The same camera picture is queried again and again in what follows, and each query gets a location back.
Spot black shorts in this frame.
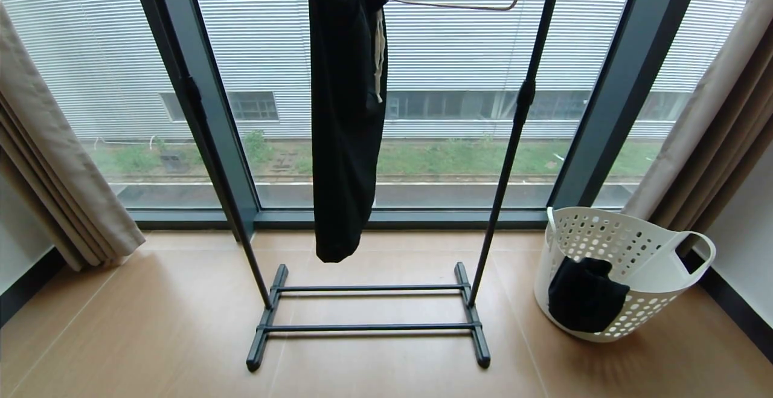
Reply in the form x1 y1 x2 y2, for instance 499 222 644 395
307 0 390 263

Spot black garment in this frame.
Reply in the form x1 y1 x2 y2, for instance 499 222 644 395
548 257 631 334

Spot black clothes rack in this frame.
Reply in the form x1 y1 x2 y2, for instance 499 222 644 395
178 0 566 373

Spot white laundry basket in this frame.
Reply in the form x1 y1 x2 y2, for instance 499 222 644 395
534 207 717 344

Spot window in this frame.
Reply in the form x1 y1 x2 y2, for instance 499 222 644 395
0 0 763 231

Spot beige curtain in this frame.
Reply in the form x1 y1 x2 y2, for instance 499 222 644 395
622 0 773 255
0 2 146 272

